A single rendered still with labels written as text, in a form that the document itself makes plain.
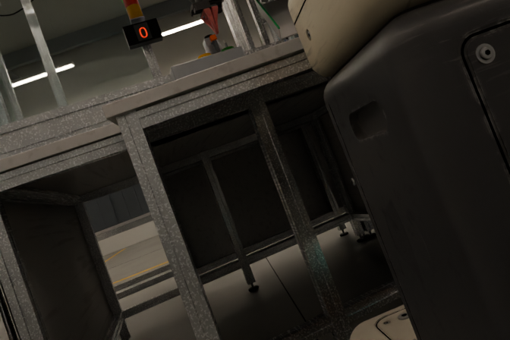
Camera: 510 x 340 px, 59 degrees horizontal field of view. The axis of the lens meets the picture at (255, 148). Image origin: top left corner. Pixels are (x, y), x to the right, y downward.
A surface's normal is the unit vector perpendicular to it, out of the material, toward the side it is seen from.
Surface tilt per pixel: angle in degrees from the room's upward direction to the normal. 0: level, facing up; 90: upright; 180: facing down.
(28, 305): 90
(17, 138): 90
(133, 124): 90
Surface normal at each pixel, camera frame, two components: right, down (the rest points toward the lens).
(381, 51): -0.96, 0.19
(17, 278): 0.22, -0.13
